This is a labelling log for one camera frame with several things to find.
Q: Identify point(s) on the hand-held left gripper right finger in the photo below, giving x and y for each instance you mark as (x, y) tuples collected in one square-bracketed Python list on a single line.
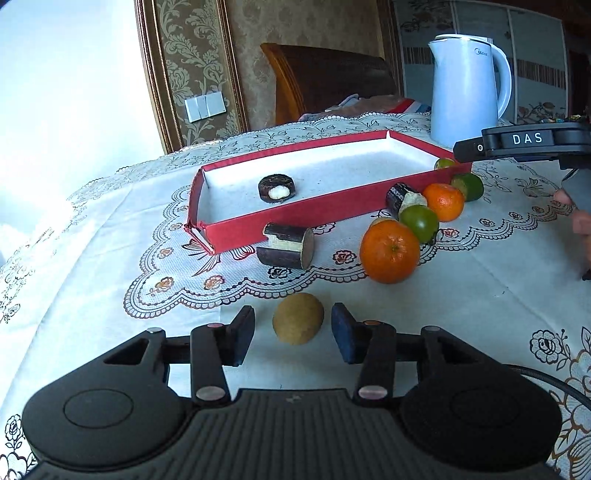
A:
[(344, 337)]

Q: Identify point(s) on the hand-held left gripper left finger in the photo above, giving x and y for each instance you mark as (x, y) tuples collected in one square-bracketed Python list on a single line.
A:
[(242, 334)]

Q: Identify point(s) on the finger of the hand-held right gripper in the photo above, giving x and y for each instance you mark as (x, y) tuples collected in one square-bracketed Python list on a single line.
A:
[(464, 150)]

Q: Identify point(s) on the yellow-green tangerine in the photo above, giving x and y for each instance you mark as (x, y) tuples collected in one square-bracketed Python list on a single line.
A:
[(445, 164)]

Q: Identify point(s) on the bright green fruit piece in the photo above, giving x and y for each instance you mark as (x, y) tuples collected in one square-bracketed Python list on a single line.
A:
[(468, 186)]

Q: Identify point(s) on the brown kiwi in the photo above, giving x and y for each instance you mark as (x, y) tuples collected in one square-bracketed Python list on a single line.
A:
[(377, 222), (298, 318)]

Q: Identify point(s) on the small orange tangerine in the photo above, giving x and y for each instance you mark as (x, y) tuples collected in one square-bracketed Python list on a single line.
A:
[(443, 201)]

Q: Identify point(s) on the dark green tangerine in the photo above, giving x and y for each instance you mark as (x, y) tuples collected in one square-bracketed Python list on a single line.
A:
[(420, 224)]

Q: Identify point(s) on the large orange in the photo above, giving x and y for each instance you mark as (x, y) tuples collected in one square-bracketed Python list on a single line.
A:
[(390, 251)]

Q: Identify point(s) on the split sugarcane piece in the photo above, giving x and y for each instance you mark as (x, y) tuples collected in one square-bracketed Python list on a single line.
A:
[(286, 247)]

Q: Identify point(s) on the red cardboard box tray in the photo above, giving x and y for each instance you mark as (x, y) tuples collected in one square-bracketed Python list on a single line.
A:
[(323, 161)]

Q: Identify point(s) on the round sugarcane piece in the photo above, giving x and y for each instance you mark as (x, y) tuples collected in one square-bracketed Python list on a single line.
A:
[(276, 188)]

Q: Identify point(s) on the person's right hand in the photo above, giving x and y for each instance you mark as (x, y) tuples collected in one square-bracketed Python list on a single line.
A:
[(582, 230)]

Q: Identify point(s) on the white electric kettle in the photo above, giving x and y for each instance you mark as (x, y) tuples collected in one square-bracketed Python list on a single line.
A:
[(461, 92)]

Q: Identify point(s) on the thick sugarcane piece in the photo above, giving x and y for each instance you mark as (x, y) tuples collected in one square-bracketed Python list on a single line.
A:
[(402, 197)]

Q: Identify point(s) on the patterned wardrobe doors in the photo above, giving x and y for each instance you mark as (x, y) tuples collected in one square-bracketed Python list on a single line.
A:
[(531, 46)]

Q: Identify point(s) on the pile of clothes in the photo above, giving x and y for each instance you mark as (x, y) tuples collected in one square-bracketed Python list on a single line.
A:
[(369, 106)]

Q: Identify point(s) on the brown wooden headboard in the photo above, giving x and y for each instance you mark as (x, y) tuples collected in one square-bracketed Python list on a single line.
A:
[(332, 78)]

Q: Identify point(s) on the white wall light switch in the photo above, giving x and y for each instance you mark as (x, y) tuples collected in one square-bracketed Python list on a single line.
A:
[(205, 106)]

